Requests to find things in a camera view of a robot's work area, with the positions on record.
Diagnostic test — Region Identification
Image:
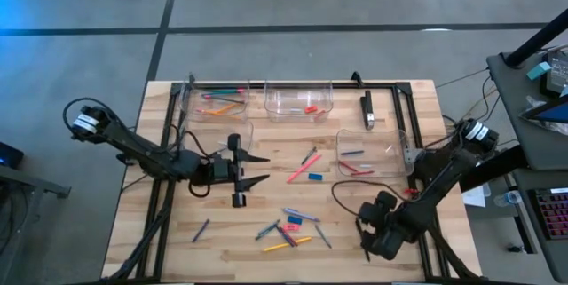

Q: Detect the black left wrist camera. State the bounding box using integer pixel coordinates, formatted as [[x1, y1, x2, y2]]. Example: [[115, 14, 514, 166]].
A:
[[211, 158, 231, 185]]

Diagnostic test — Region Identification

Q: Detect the black electronic device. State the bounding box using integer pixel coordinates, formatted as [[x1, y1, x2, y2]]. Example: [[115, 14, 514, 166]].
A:
[[544, 48, 568, 97]]

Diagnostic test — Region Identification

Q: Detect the clear plastic bag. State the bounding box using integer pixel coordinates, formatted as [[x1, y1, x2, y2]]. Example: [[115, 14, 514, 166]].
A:
[[525, 94, 568, 136]]

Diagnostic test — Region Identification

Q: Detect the short dark blue pen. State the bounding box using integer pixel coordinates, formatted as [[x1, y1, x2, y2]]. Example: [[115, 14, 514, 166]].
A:
[[192, 218, 210, 243]]

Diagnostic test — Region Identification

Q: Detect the yellow pencil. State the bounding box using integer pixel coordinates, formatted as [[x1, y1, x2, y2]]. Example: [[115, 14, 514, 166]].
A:
[[262, 235, 313, 253]]

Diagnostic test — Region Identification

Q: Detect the teal box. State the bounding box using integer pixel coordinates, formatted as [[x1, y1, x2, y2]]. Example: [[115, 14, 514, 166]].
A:
[[525, 60, 553, 82]]

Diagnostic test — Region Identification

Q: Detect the white paper sheet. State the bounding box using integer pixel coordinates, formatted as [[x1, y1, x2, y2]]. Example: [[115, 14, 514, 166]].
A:
[[453, 154, 493, 210]]

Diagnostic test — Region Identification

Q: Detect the backlit black keyboard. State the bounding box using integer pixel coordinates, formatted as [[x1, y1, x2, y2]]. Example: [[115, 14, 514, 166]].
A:
[[533, 186, 568, 241]]

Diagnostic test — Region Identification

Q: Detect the clear plastic bin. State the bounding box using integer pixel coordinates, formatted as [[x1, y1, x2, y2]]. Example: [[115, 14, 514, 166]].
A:
[[177, 118, 255, 167], [335, 128, 414, 180], [264, 79, 335, 124], [179, 81, 250, 123]]

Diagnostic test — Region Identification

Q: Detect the grey desk with keyboard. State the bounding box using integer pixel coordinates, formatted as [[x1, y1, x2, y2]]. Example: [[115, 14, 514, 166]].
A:
[[512, 168, 568, 284]]

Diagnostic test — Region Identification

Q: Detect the grey desk with teal box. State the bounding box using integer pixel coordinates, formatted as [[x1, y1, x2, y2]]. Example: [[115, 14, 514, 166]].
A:
[[485, 47, 568, 171]]

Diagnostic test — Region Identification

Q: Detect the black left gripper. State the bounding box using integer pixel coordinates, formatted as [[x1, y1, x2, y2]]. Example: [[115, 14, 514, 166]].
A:
[[206, 132, 271, 210]]

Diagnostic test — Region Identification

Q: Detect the black spring clamp silver jaw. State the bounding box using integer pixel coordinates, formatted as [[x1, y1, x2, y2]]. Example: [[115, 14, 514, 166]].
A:
[[359, 90, 376, 131]]

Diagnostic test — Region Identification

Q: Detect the black computer tower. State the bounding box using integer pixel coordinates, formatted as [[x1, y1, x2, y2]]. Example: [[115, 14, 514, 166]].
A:
[[0, 141, 26, 171]]

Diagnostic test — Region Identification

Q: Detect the lavender pen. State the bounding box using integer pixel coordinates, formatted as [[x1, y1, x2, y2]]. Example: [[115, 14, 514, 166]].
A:
[[282, 207, 321, 224]]

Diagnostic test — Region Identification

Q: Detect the grey metal stand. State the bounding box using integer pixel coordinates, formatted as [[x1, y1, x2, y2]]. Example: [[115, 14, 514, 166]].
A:
[[0, 163, 73, 285]]

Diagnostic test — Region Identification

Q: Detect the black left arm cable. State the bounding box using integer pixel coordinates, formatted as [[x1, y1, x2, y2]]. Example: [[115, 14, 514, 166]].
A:
[[61, 97, 213, 199]]

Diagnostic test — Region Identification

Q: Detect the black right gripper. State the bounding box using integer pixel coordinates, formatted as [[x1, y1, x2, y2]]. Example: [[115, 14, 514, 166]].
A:
[[359, 190, 414, 262]]

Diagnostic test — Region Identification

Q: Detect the black crossbar beam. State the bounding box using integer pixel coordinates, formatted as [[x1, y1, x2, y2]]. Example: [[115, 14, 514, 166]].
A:
[[456, 144, 530, 194]]

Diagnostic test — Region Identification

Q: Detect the clear water bottle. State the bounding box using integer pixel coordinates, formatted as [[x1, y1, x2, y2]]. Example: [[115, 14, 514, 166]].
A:
[[493, 188, 524, 209]]

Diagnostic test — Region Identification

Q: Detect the grey pen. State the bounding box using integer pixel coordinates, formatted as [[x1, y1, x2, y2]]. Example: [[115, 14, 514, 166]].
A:
[[313, 223, 333, 250]]

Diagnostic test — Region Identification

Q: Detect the green pencil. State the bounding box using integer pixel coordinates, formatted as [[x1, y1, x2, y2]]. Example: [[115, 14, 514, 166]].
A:
[[255, 218, 282, 241]]

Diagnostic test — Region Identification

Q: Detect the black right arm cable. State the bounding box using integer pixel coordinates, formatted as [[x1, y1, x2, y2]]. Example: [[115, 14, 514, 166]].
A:
[[330, 179, 467, 220]]

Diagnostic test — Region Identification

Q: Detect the black diagonal pole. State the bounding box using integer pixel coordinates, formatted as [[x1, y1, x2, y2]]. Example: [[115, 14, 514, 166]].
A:
[[504, 7, 568, 70]]

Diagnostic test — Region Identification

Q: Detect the dark green pen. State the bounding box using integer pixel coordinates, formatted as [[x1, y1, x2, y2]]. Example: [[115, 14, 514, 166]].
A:
[[300, 146, 319, 166]]

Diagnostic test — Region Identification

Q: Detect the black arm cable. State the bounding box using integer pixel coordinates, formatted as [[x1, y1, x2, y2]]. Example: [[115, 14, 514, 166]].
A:
[[330, 179, 467, 220], [61, 97, 213, 199]]

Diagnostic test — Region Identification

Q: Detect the grey metal bracket plate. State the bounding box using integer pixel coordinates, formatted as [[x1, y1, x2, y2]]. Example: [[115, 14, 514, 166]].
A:
[[404, 146, 422, 167]]

